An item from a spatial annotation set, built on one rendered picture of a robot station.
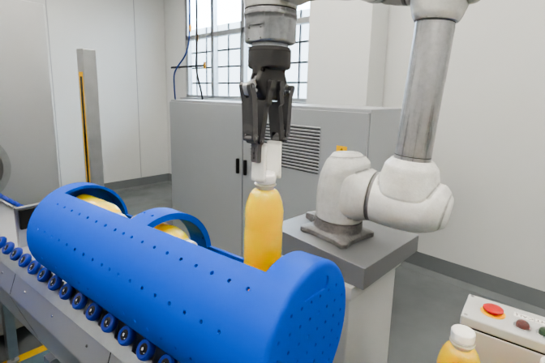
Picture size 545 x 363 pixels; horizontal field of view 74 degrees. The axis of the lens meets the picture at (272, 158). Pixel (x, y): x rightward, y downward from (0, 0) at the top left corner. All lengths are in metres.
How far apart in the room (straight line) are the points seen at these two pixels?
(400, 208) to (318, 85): 2.58
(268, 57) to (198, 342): 0.49
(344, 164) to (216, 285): 0.59
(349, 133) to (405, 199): 1.19
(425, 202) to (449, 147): 2.26
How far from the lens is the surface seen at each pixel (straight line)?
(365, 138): 2.14
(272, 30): 0.61
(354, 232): 1.18
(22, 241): 1.68
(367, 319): 1.26
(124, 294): 0.84
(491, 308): 0.89
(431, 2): 1.06
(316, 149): 2.33
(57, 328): 1.27
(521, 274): 3.40
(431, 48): 1.06
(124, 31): 6.00
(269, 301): 0.61
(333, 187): 1.11
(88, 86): 1.84
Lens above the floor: 1.52
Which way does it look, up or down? 10 degrees down
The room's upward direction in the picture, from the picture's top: 1 degrees clockwise
